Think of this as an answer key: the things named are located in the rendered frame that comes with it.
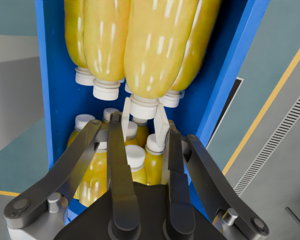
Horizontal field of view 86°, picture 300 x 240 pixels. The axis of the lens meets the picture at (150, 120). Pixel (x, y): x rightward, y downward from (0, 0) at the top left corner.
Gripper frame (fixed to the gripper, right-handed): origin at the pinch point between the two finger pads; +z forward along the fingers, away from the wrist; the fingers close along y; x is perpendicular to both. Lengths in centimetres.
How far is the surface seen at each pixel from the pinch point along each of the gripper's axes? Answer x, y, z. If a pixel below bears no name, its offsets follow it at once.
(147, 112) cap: 0.6, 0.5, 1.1
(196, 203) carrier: -60, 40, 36
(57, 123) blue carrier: -7.9, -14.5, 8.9
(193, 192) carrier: -60, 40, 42
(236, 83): -5, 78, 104
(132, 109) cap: 0.4, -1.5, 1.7
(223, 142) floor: -69, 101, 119
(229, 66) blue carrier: 8.4, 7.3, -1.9
